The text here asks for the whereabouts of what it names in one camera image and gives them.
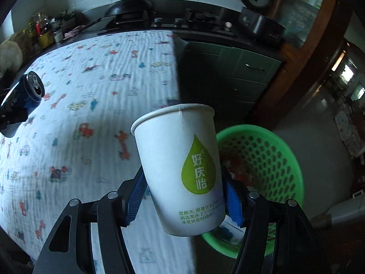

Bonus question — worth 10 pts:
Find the wooden glass-door cabinet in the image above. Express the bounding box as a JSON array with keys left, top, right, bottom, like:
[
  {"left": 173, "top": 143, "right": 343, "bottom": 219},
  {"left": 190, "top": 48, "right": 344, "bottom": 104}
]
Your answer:
[{"left": 268, "top": 0, "right": 347, "bottom": 120}]

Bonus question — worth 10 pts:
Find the blue drink can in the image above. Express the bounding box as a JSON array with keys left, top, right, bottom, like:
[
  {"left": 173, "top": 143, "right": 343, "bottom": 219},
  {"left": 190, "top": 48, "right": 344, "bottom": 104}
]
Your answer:
[{"left": 16, "top": 71, "right": 45, "bottom": 109}]

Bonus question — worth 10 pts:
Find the pink rag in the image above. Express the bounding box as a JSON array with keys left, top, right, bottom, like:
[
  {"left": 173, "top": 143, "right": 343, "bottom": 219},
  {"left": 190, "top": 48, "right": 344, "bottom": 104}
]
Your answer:
[{"left": 64, "top": 26, "right": 86, "bottom": 38}]

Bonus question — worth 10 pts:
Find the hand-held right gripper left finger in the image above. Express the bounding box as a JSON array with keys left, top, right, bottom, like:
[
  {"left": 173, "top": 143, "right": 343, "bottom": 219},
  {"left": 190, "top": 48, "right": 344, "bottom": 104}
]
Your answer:
[{"left": 33, "top": 164, "right": 149, "bottom": 274}]

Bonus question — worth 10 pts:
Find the black gas stove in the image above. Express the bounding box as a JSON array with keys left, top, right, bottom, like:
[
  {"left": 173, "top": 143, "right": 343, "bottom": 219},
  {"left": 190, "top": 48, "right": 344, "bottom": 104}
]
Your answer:
[{"left": 100, "top": 8, "right": 237, "bottom": 36}]

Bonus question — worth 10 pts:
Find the white paper cup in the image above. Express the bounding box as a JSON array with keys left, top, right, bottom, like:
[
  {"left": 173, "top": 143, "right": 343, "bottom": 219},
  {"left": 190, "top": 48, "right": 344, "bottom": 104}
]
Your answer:
[{"left": 130, "top": 103, "right": 226, "bottom": 237}]

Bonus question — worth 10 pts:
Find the printed white cloth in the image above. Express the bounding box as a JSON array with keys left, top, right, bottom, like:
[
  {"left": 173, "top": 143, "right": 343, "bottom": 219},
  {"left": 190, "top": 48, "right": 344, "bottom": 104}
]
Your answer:
[{"left": 0, "top": 30, "right": 200, "bottom": 274}]

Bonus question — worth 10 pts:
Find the green perforated plastic basket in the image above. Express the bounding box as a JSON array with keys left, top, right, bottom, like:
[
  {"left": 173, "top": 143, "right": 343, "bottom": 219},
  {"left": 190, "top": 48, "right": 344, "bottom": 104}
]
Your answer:
[{"left": 201, "top": 124, "right": 304, "bottom": 259}]

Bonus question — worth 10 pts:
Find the group of condiment bottles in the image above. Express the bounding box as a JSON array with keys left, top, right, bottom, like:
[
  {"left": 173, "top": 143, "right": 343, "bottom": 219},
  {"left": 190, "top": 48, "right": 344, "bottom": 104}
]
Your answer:
[{"left": 23, "top": 8, "right": 77, "bottom": 49}]

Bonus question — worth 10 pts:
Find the green kitchen cabinet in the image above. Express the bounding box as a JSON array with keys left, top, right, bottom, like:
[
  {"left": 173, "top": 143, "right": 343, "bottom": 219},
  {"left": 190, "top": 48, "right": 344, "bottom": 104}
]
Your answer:
[{"left": 177, "top": 38, "right": 286, "bottom": 120}]

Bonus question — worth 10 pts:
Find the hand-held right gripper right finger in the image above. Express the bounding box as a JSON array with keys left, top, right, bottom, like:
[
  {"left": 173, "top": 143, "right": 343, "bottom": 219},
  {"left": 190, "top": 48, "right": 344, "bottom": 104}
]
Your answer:
[{"left": 221, "top": 166, "right": 333, "bottom": 274}]

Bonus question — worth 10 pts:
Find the black wok with lid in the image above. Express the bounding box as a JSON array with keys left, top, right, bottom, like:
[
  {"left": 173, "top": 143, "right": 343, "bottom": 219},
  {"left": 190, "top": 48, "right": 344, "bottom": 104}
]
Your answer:
[{"left": 104, "top": 0, "right": 153, "bottom": 25}]

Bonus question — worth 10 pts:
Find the black rice cooker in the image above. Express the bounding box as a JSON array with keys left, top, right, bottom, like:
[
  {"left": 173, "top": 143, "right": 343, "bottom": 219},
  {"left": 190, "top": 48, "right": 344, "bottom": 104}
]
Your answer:
[{"left": 238, "top": 0, "right": 286, "bottom": 46}]

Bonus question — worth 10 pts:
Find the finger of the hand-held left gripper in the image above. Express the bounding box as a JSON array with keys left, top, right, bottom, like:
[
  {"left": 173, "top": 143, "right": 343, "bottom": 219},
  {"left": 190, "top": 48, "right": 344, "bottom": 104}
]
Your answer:
[
  {"left": 0, "top": 123, "right": 20, "bottom": 138},
  {"left": 0, "top": 84, "right": 39, "bottom": 126}
]

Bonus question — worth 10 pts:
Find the round wooden chopping block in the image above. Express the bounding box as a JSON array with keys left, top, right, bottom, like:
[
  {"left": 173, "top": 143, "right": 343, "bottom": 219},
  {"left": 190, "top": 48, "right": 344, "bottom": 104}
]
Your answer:
[{"left": 0, "top": 40, "right": 23, "bottom": 77}]

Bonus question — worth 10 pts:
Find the polka dot playpen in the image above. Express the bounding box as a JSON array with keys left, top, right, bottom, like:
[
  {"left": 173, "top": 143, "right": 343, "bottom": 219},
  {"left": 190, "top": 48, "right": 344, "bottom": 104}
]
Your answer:
[{"left": 335, "top": 103, "right": 361, "bottom": 157}]

